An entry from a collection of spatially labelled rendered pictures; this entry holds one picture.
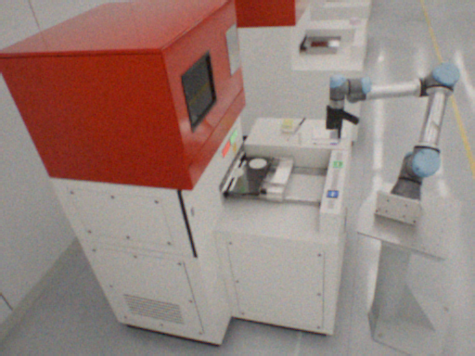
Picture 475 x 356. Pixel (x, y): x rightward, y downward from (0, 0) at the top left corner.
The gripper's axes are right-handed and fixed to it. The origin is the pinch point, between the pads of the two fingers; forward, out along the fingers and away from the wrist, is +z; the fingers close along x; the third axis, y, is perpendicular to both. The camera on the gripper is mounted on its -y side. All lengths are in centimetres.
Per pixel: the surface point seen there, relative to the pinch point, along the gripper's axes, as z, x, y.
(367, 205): 28.7, 14.8, -16.4
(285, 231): 29, 41, 22
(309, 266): 46, 46, 9
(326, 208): 14.6, 36.7, 2.7
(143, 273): 47, 66, 94
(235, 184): 21, 17, 55
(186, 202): -5, 65, 59
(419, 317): 102, 25, -52
